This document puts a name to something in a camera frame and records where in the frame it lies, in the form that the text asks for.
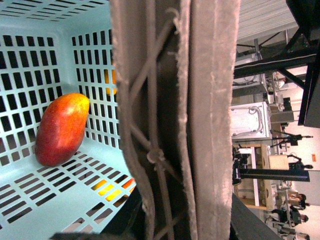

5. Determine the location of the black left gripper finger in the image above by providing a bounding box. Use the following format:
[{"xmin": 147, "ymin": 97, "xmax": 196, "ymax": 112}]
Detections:
[{"xmin": 49, "ymin": 232, "xmax": 130, "ymax": 240}]

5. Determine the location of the red yellow mango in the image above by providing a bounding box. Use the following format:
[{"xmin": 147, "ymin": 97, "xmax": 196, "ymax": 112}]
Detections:
[{"xmin": 34, "ymin": 92, "xmax": 90, "ymax": 167}]

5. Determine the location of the light blue plastic basket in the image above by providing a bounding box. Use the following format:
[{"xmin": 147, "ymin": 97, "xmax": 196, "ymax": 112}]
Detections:
[{"xmin": 0, "ymin": 0, "xmax": 136, "ymax": 240}]

